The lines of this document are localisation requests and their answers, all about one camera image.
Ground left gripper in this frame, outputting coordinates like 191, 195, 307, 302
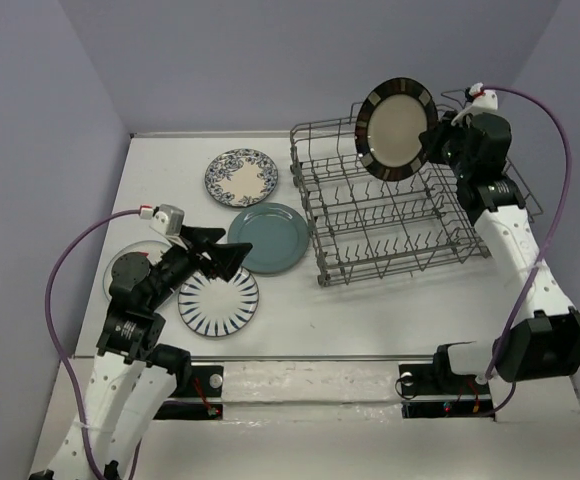
147, 223, 253, 307

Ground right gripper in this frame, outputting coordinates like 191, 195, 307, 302
419, 110, 475, 180

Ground brown rimmed cream plate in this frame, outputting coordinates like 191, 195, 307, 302
354, 77, 438, 182

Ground blue floral plate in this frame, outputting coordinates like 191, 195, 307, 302
204, 148, 279, 208

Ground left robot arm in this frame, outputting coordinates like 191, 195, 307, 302
31, 226, 252, 479

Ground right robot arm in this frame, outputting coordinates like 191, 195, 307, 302
420, 111, 580, 392

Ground blue striped white plate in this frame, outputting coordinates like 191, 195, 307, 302
177, 268, 260, 339

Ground teal plate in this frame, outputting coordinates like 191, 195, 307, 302
228, 202, 310, 275

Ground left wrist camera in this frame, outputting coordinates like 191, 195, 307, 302
139, 204, 185, 237

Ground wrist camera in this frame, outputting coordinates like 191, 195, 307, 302
139, 204, 185, 237
451, 82, 498, 126

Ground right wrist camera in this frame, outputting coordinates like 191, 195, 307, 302
451, 82, 498, 126

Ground grey wire dish rack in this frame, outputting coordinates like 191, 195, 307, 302
290, 89, 541, 286

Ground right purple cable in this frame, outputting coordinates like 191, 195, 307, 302
482, 85, 571, 419

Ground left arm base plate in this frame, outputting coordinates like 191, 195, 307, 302
154, 364, 224, 421

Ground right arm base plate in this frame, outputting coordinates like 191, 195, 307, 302
395, 363, 494, 419

